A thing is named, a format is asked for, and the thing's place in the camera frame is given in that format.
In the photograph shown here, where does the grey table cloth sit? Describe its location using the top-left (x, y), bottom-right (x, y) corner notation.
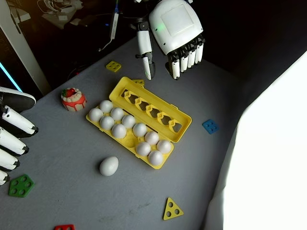
top-left (0, 35), bottom-right (243, 230)

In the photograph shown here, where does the cyan light strip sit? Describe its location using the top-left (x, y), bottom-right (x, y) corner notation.
top-left (0, 61), bottom-right (24, 93)

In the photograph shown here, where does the white background equipment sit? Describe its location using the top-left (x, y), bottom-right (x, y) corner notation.
top-left (35, 0), bottom-right (84, 31)

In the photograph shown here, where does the thin white cable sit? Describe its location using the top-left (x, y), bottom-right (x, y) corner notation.
top-left (98, 37), bottom-right (114, 52)

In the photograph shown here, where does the toy strawberry cake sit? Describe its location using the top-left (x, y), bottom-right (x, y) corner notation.
top-left (60, 87), bottom-right (87, 112)

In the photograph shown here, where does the yellow triangle holed block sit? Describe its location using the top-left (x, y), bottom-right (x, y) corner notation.
top-left (163, 197), bottom-right (185, 221)

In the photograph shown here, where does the yellow egg carton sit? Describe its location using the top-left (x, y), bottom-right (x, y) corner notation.
top-left (85, 76), bottom-right (193, 170)

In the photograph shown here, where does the white toy egg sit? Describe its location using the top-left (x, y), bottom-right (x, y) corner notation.
top-left (99, 115), bottom-right (115, 131)
top-left (144, 131), bottom-right (160, 146)
top-left (111, 123), bottom-right (127, 139)
top-left (156, 139), bottom-right (172, 154)
top-left (148, 150), bottom-right (164, 166)
top-left (132, 122), bottom-right (148, 138)
top-left (110, 107), bottom-right (125, 122)
top-left (135, 141), bottom-right (152, 157)
top-left (99, 156), bottom-right (119, 177)
top-left (99, 100), bottom-right (114, 114)
top-left (88, 108), bottom-right (104, 122)
top-left (121, 115), bottom-right (137, 129)

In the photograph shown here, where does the green pentagon holed block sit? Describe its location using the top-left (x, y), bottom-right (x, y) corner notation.
top-left (8, 174), bottom-right (35, 198)

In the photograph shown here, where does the blue square holed block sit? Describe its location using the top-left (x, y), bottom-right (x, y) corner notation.
top-left (202, 119), bottom-right (220, 135)

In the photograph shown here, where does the yellow square holed block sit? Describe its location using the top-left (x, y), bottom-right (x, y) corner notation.
top-left (106, 60), bottom-right (122, 73)

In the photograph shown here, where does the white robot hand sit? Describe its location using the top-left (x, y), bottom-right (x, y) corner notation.
top-left (129, 0), bottom-right (206, 81)
top-left (0, 86), bottom-right (39, 186)

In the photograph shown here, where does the white slanted post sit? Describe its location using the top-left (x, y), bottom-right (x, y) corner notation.
top-left (0, 0), bottom-right (52, 96)

